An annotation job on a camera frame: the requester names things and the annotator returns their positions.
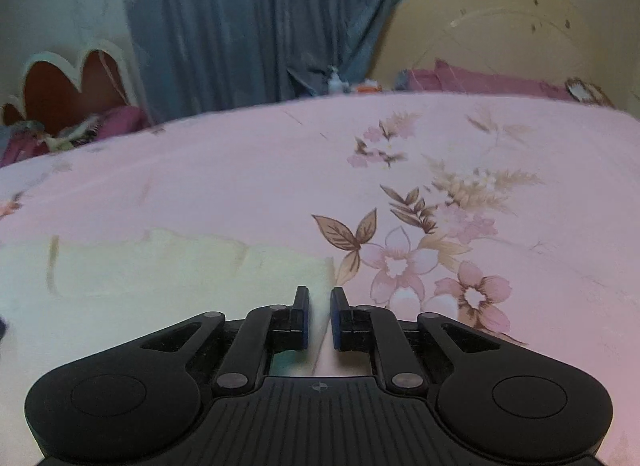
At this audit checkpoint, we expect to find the white cloth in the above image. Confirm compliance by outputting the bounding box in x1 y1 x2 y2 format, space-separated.
0 227 336 309

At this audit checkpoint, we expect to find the blue grey curtain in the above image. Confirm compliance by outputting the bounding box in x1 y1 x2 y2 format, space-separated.
117 0 417 119

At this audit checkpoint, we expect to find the pink pillow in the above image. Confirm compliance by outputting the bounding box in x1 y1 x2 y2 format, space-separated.
399 60 576 101

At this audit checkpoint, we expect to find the cream round headboard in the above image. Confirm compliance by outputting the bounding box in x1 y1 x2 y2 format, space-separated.
372 0 617 102

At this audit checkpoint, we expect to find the pile of magenta clothes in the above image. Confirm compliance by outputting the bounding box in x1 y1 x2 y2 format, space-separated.
0 106 152 167

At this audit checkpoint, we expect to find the pink floral bed sheet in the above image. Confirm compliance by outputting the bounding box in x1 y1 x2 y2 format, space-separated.
0 90 640 466

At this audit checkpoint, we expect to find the red scalloped headboard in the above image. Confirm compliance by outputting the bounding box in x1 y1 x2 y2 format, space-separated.
0 40 147 137

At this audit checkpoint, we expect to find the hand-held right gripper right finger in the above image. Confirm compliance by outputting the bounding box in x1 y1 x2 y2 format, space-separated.
330 287 521 393

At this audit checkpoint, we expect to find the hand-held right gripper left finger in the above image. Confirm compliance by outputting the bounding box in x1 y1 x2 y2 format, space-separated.
135 286 311 396

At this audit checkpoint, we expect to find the brown white plush toy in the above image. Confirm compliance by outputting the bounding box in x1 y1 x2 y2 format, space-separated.
565 76 609 106

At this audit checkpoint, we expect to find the white pump bottle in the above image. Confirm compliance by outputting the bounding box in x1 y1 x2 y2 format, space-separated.
327 66 349 94

